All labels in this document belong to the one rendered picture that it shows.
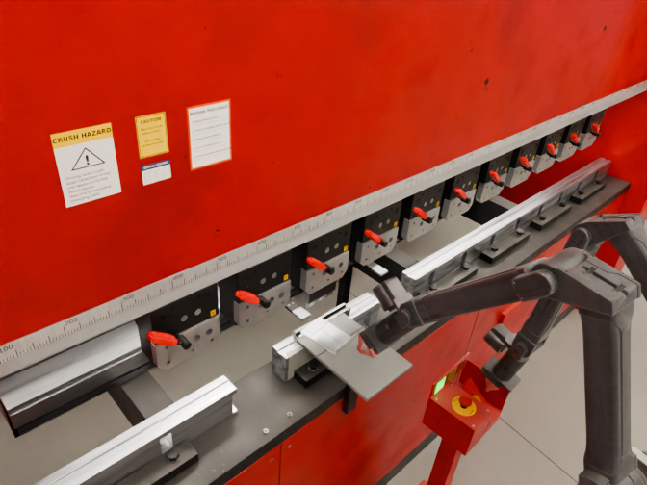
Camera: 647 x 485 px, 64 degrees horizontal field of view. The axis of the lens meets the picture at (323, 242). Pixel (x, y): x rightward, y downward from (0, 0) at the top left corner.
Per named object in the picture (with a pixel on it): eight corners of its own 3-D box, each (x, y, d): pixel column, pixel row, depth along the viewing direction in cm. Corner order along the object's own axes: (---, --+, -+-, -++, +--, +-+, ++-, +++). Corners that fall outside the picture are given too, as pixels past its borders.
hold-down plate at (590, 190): (580, 205, 251) (582, 199, 249) (568, 200, 254) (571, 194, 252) (605, 188, 269) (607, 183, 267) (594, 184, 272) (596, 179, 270)
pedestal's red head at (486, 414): (465, 456, 155) (479, 417, 146) (421, 422, 164) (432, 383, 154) (498, 419, 168) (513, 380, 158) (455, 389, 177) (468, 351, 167)
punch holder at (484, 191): (478, 205, 179) (491, 161, 170) (458, 194, 184) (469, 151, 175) (502, 192, 188) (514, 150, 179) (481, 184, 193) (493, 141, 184)
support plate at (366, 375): (367, 401, 128) (367, 399, 128) (297, 342, 143) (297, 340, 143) (412, 367, 139) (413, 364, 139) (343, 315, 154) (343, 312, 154)
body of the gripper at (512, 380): (491, 358, 159) (502, 344, 154) (518, 382, 155) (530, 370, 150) (479, 369, 155) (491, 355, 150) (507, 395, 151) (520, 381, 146)
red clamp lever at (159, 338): (155, 337, 96) (193, 343, 104) (144, 324, 98) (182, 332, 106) (150, 344, 96) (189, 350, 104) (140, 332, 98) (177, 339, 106)
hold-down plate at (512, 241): (491, 265, 203) (493, 258, 201) (478, 258, 206) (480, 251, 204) (529, 239, 221) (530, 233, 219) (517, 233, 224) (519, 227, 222)
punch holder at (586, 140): (579, 151, 227) (592, 114, 218) (560, 144, 232) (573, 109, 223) (593, 143, 236) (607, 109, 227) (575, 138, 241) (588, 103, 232)
